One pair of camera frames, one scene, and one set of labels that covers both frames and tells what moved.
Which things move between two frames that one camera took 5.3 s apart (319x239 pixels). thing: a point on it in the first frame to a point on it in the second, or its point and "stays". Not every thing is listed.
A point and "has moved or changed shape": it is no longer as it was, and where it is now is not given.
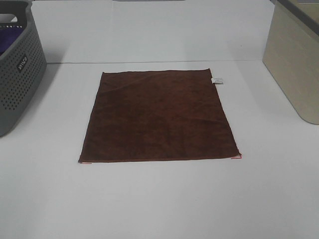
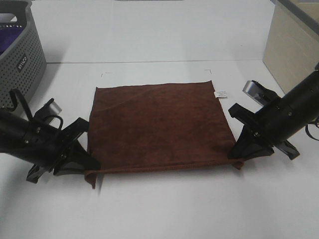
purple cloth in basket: (7, 36) stays
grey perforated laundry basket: (23, 66) stays
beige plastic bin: (291, 54) stays
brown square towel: (157, 115) has moved or changed shape
